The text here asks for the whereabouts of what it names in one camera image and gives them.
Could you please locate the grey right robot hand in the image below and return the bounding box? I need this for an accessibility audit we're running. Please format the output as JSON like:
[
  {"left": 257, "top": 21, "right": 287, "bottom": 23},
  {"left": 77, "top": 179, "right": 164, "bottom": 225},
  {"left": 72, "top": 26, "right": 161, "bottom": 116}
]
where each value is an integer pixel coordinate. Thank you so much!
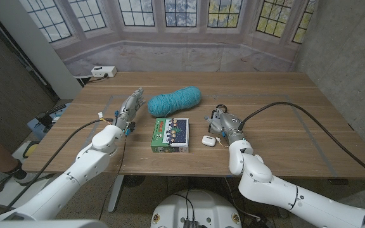
[{"left": 204, "top": 109, "right": 247, "bottom": 146}]

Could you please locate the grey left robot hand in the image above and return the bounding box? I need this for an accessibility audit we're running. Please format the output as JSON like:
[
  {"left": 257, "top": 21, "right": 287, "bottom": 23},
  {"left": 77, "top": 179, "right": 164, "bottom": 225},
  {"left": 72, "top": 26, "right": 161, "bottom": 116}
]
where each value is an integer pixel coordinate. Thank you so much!
[{"left": 112, "top": 87, "right": 146, "bottom": 136}]

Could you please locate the grey combination lock box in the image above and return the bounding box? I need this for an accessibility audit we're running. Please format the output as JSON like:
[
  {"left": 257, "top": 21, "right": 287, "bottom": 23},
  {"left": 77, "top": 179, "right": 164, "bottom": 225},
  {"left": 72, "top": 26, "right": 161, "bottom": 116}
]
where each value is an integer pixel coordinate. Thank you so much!
[{"left": 207, "top": 104, "right": 229, "bottom": 134}]

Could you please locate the white airpods case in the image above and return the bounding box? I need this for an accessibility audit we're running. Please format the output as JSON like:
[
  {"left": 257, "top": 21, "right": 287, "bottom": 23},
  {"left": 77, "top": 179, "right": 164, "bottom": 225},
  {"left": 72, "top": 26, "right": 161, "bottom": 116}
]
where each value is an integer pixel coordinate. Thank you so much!
[{"left": 201, "top": 135, "right": 217, "bottom": 148}]

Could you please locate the teal yarn skein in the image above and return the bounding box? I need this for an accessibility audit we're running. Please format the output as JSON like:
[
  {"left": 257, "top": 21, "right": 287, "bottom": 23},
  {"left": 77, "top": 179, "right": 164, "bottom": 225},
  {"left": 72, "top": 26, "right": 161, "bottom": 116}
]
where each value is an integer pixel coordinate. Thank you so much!
[{"left": 146, "top": 85, "right": 202, "bottom": 118}]

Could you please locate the white power strip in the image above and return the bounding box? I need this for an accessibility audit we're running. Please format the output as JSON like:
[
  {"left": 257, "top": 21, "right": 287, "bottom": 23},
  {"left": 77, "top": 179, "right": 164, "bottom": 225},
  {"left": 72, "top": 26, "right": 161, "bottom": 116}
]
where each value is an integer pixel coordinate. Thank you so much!
[{"left": 91, "top": 65, "right": 118, "bottom": 79}]

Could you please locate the green printed card box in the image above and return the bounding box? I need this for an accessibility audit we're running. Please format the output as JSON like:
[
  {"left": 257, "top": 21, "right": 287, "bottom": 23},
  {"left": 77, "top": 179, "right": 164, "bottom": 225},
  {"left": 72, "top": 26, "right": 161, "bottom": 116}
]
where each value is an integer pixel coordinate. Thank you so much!
[{"left": 150, "top": 117, "right": 190, "bottom": 154}]

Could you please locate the printed window backdrop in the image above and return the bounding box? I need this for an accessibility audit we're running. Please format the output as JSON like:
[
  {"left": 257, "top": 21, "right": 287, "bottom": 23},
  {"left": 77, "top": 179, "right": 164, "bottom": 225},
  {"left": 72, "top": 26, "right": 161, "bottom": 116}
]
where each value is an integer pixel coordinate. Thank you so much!
[{"left": 19, "top": 0, "right": 318, "bottom": 77}]

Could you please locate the blue bin with black gear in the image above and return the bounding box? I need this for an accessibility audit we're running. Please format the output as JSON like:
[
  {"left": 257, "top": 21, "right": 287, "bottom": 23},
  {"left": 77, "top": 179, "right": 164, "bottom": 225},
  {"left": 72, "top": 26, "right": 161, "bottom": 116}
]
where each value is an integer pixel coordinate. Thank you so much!
[{"left": 27, "top": 103, "right": 72, "bottom": 140}]

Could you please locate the white table leg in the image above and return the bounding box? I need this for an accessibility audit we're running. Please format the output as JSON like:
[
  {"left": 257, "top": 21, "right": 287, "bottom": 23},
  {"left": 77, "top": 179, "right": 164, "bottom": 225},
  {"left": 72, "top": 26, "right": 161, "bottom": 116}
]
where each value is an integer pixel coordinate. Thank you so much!
[{"left": 107, "top": 174, "right": 125, "bottom": 213}]

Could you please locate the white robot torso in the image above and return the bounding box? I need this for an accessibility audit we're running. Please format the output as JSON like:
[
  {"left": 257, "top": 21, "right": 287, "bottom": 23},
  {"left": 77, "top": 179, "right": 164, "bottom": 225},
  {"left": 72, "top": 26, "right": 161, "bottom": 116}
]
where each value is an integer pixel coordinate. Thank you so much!
[{"left": 150, "top": 189, "right": 243, "bottom": 228}]

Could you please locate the yellow and black floor object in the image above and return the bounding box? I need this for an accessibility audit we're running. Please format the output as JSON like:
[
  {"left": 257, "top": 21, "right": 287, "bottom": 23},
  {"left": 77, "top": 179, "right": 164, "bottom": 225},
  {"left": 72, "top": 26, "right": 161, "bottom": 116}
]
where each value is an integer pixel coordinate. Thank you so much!
[{"left": 22, "top": 141, "right": 41, "bottom": 158}]

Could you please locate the thin black left wrist cable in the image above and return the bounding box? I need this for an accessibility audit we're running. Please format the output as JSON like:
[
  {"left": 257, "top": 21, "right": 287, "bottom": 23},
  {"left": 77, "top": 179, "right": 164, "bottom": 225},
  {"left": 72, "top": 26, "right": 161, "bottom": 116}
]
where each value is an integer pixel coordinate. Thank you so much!
[{"left": 98, "top": 132, "right": 128, "bottom": 221}]

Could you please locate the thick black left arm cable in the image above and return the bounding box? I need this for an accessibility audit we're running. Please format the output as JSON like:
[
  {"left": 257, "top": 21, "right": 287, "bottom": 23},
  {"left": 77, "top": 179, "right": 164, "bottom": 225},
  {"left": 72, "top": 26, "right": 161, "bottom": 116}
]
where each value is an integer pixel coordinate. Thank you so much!
[{"left": 6, "top": 117, "right": 114, "bottom": 212}]

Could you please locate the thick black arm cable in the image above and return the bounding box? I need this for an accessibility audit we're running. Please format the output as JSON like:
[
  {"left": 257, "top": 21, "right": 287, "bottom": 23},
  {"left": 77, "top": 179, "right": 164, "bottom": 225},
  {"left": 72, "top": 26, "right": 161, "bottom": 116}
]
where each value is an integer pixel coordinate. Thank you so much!
[
  {"left": 6, "top": 117, "right": 114, "bottom": 212},
  {"left": 239, "top": 101, "right": 365, "bottom": 184}
]

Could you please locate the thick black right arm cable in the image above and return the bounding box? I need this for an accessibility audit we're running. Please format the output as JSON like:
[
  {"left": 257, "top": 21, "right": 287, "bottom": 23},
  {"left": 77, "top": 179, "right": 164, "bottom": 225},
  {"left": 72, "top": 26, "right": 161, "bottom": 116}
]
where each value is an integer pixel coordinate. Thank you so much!
[{"left": 239, "top": 101, "right": 365, "bottom": 184}]

